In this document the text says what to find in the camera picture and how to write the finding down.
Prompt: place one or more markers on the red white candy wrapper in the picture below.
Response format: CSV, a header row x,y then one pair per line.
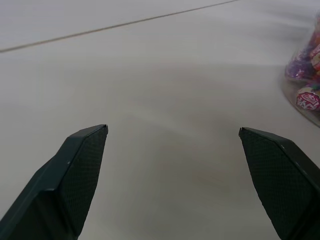
x,y
308,100

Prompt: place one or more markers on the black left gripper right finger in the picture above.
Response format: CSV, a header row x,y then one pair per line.
x,y
282,180

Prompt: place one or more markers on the clear bag of candies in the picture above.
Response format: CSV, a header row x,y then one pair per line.
x,y
303,75

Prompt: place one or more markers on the purple candy wrapper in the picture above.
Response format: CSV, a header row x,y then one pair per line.
x,y
298,66

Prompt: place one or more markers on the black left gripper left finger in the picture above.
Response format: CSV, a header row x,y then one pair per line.
x,y
62,185

